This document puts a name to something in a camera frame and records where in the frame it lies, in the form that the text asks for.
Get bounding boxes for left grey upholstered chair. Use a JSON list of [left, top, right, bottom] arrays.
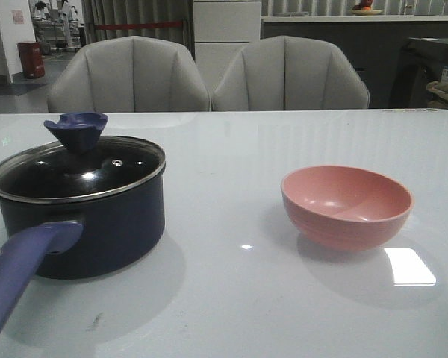
[[47, 36, 211, 113]]

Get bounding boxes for dark blue saucepan purple handle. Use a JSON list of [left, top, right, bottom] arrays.
[[0, 171, 165, 332]]

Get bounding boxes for white drawer cabinet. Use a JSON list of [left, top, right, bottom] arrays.
[[193, 1, 261, 92]]

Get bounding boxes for grey upholstered chair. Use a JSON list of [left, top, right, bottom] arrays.
[[47, 36, 211, 113], [211, 36, 370, 112]]

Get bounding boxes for red barrier belt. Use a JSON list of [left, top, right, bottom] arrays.
[[94, 21, 184, 31]]

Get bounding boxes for pink plastic bowl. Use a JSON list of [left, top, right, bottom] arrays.
[[281, 165, 414, 251]]

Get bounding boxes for glass lid blue knob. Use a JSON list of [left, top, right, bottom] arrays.
[[0, 112, 166, 204]]

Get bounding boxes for red bin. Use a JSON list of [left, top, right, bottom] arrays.
[[17, 41, 45, 79]]

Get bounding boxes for right grey upholstered chair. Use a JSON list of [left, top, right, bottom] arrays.
[[211, 36, 370, 112]]

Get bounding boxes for fruit plate on counter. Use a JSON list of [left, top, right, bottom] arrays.
[[351, 0, 382, 16]]

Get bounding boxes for dark side table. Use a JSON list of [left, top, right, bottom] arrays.
[[388, 37, 448, 108]]

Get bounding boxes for grey counter with white top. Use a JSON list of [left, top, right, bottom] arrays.
[[261, 15, 448, 108]]

